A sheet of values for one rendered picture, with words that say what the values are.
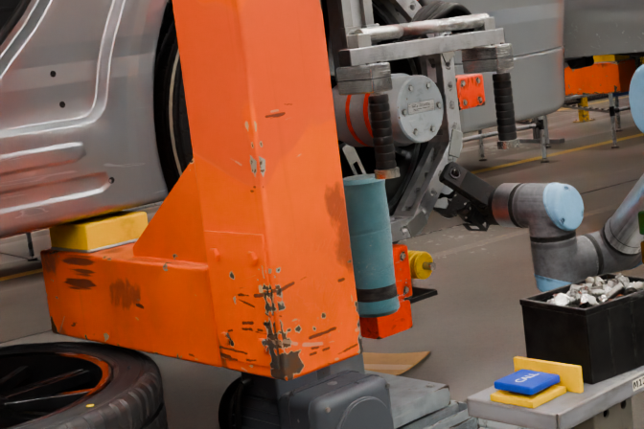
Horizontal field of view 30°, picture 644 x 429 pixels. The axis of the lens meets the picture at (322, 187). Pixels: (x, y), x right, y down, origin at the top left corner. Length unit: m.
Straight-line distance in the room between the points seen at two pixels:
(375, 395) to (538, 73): 1.17
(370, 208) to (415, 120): 0.19
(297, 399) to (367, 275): 0.29
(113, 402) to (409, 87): 0.82
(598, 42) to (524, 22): 1.89
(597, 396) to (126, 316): 0.79
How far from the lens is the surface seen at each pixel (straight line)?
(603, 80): 6.41
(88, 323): 2.19
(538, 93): 3.02
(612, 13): 4.78
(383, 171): 2.10
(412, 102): 2.26
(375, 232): 2.21
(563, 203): 2.36
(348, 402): 2.08
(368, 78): 2.08
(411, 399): 2.59
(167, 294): 1.96
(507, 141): 2.35
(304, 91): 1.76
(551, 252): 2.38
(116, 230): 2.19
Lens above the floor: 1.02
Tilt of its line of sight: 7 degrees down
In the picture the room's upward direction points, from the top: 7 degrees counter-clockwise
